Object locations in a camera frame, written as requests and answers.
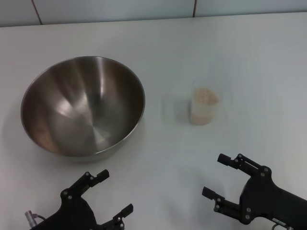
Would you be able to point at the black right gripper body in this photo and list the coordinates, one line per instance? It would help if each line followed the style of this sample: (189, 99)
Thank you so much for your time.
(263, 201)

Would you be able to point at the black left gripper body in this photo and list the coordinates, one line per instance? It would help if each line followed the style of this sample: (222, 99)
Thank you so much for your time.
(72, 215)

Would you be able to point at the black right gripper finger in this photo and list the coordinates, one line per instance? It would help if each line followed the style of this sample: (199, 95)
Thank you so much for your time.
(247, 166)
(223, 204)

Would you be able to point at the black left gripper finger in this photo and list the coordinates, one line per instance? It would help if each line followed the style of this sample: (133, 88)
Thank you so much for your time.
(84, 183)
(120, 216)

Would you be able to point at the stainless steel mixing bowl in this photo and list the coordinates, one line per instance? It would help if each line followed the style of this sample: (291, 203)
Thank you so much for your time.
(81, 107)

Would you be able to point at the translucent plastic cup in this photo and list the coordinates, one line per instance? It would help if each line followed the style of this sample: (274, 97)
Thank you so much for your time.
(201, 112)

